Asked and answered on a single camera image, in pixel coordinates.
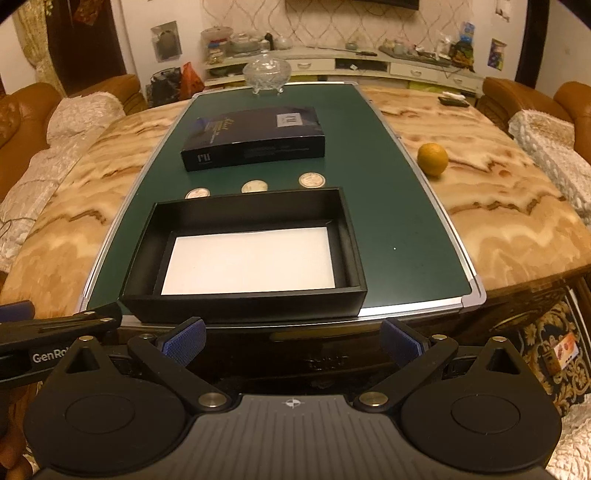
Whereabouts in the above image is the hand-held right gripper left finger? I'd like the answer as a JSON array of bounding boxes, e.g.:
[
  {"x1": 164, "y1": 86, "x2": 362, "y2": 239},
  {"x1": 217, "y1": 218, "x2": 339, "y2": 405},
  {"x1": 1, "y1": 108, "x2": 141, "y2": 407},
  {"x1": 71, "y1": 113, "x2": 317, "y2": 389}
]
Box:
[{"x1": 54, "y1": 318, "x2": 230, "y2": 412}]

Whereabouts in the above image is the colourful snack bag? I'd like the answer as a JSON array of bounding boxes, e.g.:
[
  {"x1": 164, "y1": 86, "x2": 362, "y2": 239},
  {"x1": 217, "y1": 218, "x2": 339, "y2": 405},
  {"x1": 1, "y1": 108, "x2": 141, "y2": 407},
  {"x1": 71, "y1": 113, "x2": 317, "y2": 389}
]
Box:
[{"x1": 448, "y1": 41, "x2": 476, "y2": 73}]

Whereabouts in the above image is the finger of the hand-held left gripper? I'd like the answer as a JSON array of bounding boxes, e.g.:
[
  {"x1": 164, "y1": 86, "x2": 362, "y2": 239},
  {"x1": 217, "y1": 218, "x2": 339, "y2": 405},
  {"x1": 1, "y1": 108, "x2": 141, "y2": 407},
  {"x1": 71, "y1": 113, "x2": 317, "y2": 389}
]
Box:
[{"x1": 0, "y1": 300, "x2": 123, "y2": 334}]

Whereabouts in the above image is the white lace armchair cover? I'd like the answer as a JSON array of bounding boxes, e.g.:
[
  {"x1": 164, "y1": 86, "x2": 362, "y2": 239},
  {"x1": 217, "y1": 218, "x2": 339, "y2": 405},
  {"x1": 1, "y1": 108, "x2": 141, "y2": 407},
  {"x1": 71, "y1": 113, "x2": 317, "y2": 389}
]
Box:
[{"x1": 508, "y1": 109, "x2": 591, "y2": 219}]

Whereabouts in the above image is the patterned floor rug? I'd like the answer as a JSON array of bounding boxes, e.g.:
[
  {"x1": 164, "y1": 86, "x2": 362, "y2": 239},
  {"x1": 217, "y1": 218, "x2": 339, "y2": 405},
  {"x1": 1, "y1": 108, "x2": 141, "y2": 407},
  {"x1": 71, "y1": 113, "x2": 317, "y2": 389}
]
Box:
[{"x1": 516, "y1": 286, "x2": 591, "y2": 418}]

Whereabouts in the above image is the black cardboard box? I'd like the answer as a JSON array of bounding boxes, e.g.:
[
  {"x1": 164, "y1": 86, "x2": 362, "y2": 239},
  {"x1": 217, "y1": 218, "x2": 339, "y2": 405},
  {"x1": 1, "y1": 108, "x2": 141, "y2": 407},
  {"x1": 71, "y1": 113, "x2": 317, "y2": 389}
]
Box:
[{"x1": 119, "y1": 186, "x2": 369, "y2": 324}]

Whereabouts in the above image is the white TV cabinet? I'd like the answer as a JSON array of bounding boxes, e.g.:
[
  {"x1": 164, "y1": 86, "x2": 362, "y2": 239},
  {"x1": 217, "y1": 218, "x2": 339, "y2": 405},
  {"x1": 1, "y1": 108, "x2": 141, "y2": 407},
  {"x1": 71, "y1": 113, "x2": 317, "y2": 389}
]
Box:
[{"x1": 203, "y1": 45, "x2": 486, "y2": 96}]

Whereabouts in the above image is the green board with metal frame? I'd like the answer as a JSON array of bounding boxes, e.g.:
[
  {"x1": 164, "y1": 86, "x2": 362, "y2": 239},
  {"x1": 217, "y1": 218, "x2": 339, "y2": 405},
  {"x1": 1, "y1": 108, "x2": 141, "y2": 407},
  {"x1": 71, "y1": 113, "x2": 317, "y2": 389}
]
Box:
[{"x1": 78, "y1": 82, "x2": 488, "y2": 322}]

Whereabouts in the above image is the red door decoration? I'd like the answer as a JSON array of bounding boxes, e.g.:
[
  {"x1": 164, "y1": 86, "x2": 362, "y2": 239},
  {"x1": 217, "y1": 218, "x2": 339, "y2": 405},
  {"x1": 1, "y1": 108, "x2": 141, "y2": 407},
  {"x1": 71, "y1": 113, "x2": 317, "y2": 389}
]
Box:
[{"x1": 74, "y1": 0, "x2": 101, "y2": 27}]

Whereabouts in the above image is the beige patterned curtain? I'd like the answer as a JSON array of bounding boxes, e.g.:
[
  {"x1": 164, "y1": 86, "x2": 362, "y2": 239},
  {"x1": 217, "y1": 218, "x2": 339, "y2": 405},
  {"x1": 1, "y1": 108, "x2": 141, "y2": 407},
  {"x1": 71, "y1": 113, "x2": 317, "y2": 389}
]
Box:
[{"x1": 11, "y1": 4, "x2": 66, "y2": 99}]

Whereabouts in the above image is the red plastic bag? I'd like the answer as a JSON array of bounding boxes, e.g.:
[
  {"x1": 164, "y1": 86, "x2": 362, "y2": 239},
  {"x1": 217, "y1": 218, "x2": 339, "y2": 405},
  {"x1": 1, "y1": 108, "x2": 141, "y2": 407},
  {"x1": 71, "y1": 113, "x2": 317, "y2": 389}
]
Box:
[{"x1": 180, "y1": 62, "x2": 205, "y2": 100}]

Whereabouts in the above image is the glass lidded jar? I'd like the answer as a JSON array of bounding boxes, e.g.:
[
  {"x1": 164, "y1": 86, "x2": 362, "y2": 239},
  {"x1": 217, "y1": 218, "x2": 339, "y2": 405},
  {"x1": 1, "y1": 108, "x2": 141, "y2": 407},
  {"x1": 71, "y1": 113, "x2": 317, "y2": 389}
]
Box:
[{"x1": 200, "y1": 26, "x2": 234, "y2": 66}]

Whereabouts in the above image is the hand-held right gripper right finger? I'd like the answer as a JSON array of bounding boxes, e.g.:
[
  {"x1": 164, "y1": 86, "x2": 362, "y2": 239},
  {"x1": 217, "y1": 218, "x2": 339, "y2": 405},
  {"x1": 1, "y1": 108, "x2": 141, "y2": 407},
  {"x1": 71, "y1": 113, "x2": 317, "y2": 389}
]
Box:
[{"x1": 353, "y1": 318, "x2": 533, "y2": 412}]

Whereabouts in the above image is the white lace sofa cover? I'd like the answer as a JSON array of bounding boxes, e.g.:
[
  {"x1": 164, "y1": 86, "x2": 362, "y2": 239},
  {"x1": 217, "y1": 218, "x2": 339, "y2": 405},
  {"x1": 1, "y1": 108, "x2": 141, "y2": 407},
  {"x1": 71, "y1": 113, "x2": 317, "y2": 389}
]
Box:
[{"x1": 0, "y1": 90, "x2": 126, "y2": 273}]

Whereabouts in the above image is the red and white packet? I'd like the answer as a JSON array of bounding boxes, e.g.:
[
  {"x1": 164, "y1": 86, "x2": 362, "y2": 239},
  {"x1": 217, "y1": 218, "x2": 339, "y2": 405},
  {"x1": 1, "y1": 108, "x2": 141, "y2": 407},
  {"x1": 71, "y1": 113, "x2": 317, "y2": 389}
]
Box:
[{"x1": 551, "y1": 334, "x2": 581, "y2": 366}]

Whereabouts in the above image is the clear glass footed bowl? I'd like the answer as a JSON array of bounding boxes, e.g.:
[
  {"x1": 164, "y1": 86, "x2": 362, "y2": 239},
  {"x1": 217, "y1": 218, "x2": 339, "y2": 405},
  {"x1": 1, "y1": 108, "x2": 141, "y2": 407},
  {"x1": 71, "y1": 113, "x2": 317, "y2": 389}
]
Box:
[{"x1": 242, "y1": 52, "x2": 292, "y2": 96}]

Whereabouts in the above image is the grey wall photo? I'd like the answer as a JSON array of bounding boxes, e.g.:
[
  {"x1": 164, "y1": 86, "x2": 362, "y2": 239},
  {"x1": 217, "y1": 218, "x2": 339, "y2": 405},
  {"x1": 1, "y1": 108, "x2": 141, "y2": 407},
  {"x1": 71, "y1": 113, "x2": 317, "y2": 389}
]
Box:
[{"x1": 150, "y1": 20, "x2": 182, "y2": 64}]

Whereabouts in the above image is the orange fruit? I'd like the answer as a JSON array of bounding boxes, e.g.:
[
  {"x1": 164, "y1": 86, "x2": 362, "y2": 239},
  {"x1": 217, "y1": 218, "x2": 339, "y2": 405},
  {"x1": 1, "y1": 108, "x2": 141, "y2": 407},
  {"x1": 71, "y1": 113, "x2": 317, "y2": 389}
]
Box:
[{"x1": 417, "y1": 143, "x2": 450, "y2": 177}]

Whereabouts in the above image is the black plastic bag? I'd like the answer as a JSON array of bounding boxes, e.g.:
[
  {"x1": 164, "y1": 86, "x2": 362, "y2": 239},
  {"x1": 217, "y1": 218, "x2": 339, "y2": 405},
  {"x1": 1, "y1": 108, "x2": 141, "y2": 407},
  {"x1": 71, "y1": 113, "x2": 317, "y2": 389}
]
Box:
[{"x1": 148, "y1": 67, "x2": 182, "y2": 108}]

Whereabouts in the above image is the tea set tray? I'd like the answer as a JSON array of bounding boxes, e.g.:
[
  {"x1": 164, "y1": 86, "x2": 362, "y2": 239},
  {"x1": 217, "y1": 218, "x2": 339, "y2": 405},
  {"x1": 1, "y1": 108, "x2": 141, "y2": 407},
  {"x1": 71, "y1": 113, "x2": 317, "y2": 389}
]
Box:
[{"x1": 379, "y1": 39, "x2": 451, "y2": 66}]

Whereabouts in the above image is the brown leather sofa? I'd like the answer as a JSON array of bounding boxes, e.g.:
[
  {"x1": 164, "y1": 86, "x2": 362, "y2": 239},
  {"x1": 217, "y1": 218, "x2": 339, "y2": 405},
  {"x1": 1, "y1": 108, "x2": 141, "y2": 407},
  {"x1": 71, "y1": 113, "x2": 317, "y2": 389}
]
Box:
[{"x1": 0, "y1": 74, "x2": 149, "y2": 185}]

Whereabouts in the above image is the brown leather armchair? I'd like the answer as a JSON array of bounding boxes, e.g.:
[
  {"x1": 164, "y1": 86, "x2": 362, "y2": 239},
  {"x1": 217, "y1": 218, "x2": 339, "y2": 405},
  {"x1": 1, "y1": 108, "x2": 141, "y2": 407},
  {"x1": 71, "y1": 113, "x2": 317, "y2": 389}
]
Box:
[{"x1": 482, "y1": 76, "x2": 591, "y2": 139}]

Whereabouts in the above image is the wall-mounted television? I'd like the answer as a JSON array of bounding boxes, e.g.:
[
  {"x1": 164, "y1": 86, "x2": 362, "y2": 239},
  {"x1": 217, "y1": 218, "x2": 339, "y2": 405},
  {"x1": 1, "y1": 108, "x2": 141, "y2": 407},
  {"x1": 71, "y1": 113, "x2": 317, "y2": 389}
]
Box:
[{"x1": 285, "y1": 0, "x2": 420, "y2": 11}]

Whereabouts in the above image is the dark blue box lid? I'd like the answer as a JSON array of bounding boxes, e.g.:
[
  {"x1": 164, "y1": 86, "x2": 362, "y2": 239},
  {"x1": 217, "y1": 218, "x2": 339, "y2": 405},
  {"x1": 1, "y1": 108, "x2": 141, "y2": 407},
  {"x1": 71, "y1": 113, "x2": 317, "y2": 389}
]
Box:
[{"x1": 180, "y1": 106, "x2": 326, "y2": 173}]

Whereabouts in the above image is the colourful wall picture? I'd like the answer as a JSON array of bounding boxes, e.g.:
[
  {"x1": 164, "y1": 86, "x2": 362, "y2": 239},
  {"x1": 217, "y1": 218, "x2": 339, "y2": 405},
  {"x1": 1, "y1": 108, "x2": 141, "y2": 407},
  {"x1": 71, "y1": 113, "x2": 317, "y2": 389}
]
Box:
[{"x1": 489, "y1": 39, "x2": 508, "y2": 71}]

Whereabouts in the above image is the marble desktop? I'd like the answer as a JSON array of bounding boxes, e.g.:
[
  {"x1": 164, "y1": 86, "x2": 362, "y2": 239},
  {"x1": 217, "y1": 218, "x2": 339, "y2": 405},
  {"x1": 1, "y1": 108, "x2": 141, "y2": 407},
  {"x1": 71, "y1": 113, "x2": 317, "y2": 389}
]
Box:
[{"x1": 0, "y1": 85, "x2": 591, "y2": 333}]

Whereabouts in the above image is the dark wooden door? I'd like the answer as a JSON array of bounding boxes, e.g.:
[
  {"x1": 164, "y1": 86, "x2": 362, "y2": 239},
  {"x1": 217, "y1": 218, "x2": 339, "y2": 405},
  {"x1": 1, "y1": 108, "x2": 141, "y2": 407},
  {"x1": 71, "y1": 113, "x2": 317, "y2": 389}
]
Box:
[{"x1": 61, "y1": 0, "x2": 129, "y2": 96}]

